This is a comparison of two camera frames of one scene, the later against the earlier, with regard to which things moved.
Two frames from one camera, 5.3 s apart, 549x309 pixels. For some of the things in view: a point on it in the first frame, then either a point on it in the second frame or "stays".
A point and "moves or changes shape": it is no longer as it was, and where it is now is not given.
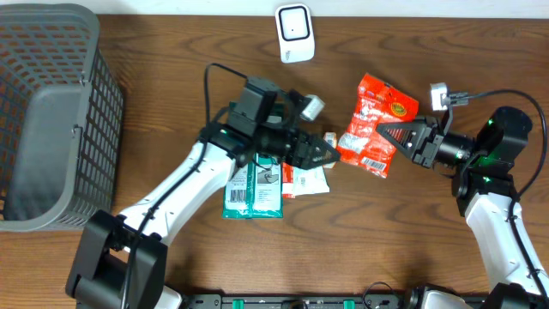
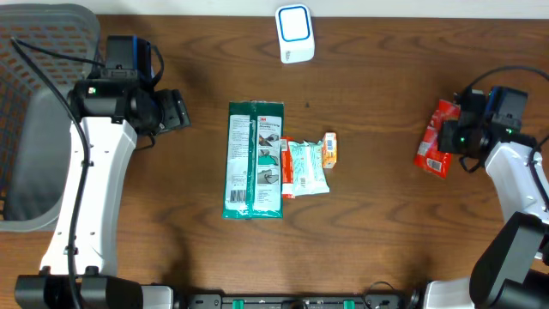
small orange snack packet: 331,137 stays
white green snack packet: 255,190 stays
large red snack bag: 377,103 moves or changes shape
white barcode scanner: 295,33 stays
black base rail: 365,301 stays
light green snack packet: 310,181 stays
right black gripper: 422,142 → 446,142
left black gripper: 319,154 → 174,110
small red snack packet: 287,181 stays
